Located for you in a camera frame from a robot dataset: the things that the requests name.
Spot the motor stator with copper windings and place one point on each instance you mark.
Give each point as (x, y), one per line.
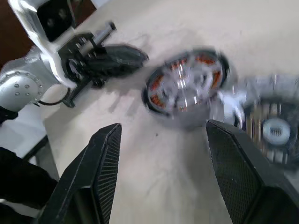
(155, 98)

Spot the black table frame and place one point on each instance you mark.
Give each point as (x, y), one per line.
(44, 158)

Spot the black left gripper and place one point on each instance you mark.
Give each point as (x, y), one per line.
(79, 56)

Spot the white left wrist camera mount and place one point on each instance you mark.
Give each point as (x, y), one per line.
(44, 46)

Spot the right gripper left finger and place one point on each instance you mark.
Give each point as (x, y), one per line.
(88, 177)

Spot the grey motor end cover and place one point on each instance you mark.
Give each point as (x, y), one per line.
(275, 130)

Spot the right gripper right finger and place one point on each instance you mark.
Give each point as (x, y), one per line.
(243, 177)

